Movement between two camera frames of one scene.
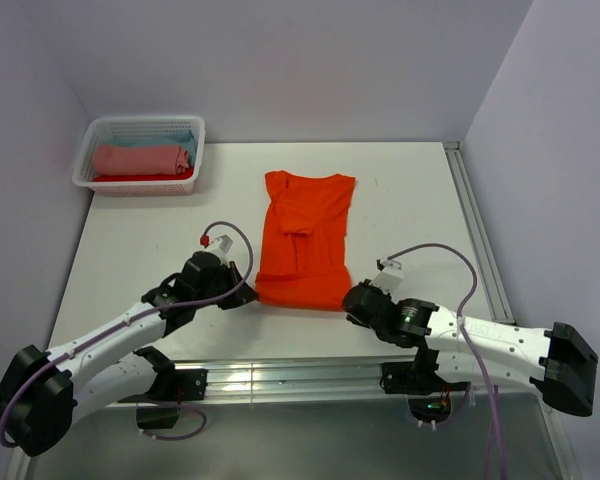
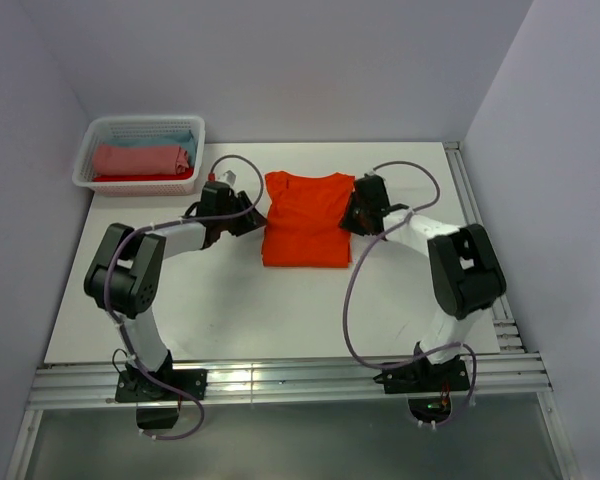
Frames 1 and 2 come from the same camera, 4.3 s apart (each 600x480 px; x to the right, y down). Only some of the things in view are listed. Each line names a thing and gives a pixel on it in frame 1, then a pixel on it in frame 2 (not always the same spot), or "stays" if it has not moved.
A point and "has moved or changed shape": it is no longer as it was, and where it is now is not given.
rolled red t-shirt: x=188 y=175 stays
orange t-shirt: x=303 y=258 has moved or changed shape
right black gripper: x=382 y=292 → x=348 y=222
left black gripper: x=243 y=297 → x=250 y=221
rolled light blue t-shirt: x=184 y=139 stays
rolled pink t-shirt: x=139 y=159 stays
